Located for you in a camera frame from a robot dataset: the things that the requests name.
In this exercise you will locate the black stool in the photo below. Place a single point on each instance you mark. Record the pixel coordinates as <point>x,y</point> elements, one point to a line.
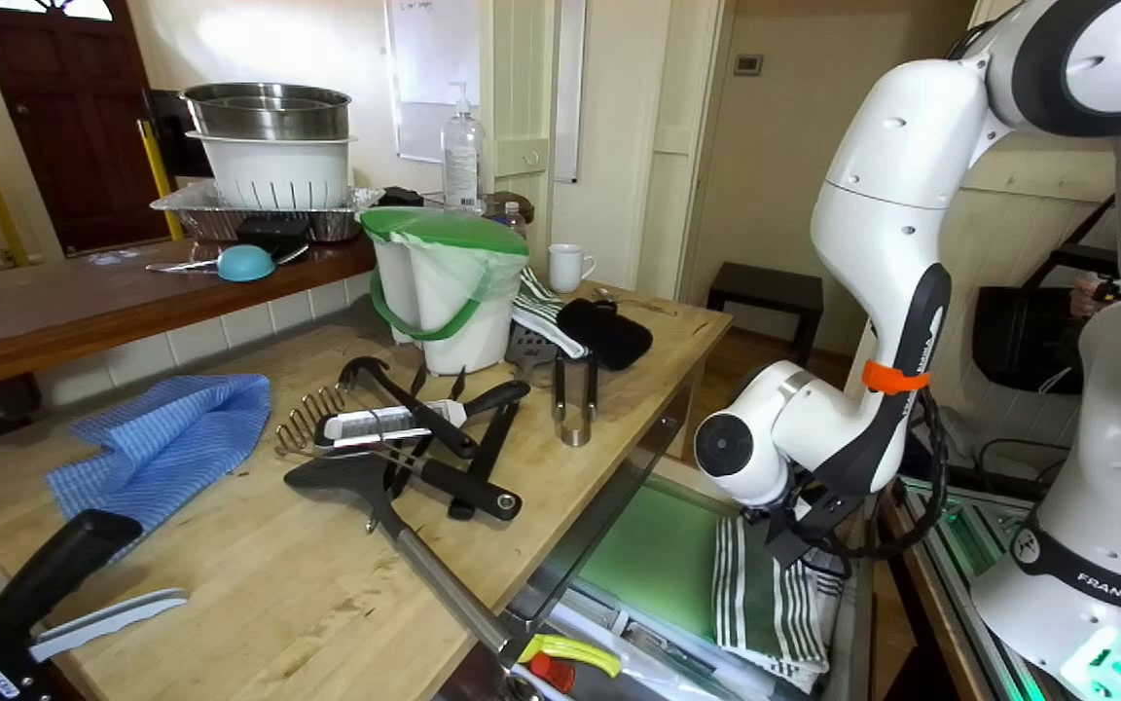
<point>776,295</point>

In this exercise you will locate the green striped towel in drawer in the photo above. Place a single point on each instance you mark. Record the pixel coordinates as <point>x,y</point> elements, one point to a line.
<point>776,618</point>

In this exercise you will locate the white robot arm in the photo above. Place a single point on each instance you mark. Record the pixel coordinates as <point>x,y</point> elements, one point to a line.
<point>798,455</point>

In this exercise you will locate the wooden kitchen cart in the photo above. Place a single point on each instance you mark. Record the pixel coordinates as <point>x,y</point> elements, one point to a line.
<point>296,598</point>

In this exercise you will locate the white bucket green lid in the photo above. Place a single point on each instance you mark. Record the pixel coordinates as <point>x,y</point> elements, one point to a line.
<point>444,281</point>

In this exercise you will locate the clear water bottle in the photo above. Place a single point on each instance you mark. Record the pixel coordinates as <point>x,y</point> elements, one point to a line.
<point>462,150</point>

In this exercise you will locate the white handled brush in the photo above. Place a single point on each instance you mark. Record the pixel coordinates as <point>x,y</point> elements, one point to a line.
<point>367,425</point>

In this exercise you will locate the blue cloth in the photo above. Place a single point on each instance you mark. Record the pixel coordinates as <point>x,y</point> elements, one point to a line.
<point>164,447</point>

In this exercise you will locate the steel pot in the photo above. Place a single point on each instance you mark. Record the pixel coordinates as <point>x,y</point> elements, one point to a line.
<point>271,112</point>

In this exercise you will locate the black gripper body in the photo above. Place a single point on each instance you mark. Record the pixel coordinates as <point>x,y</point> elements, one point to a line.
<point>789,540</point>

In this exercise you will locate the green drawer liner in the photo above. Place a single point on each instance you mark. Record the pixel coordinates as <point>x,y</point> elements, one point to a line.
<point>659,557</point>

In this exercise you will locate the open wooden drawer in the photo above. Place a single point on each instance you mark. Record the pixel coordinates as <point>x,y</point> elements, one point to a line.
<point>654,659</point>

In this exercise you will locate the striped towel on cart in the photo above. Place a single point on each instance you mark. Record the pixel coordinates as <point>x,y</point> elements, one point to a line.
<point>537,309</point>

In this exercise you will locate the black bag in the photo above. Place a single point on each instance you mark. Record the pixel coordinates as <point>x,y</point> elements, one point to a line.
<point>1028,337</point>

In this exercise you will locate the white mug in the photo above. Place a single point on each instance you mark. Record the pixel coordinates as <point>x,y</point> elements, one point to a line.
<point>568,265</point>

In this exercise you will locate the yellow green utensil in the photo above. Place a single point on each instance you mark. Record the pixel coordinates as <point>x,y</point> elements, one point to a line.
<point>568,651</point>

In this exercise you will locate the black tongs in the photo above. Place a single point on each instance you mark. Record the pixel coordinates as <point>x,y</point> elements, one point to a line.
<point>472,429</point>

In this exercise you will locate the blue bowl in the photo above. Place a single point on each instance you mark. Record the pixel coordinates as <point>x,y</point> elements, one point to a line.
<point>243,261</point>

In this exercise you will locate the steel cylinder utensil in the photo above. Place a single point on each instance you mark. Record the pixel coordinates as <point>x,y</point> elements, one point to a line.
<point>572,398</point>

